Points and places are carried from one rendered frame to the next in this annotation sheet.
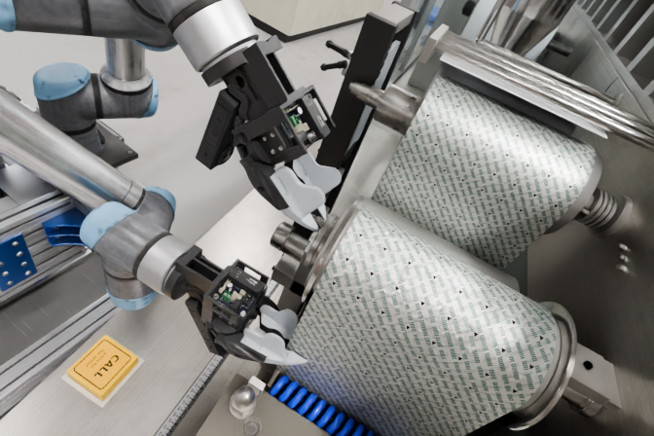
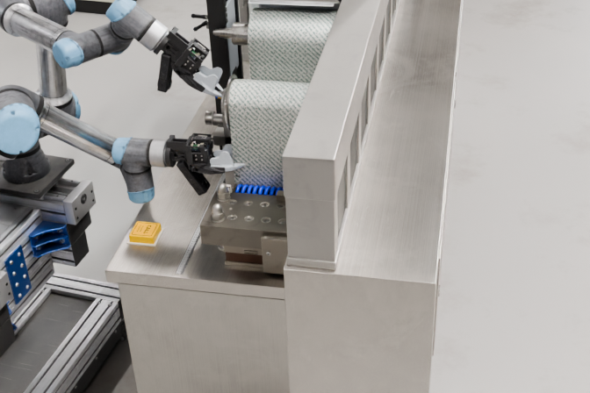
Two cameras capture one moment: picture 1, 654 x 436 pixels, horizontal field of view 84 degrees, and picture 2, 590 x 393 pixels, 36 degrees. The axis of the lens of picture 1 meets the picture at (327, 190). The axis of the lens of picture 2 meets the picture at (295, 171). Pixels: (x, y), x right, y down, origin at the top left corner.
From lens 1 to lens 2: 198 cm
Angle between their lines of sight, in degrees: 8
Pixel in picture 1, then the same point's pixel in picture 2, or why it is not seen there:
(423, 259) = (264, 83)
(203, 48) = (154, 40)
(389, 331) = (262, 115)
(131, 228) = (137, 140)
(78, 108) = not seen: hidden behind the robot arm
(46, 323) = (39, 358)
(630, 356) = not seen: hidden behind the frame
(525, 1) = not seen: outside the picture
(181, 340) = (178, 217)
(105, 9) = (107, 43)
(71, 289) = (43, 332)
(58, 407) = (133, 251)
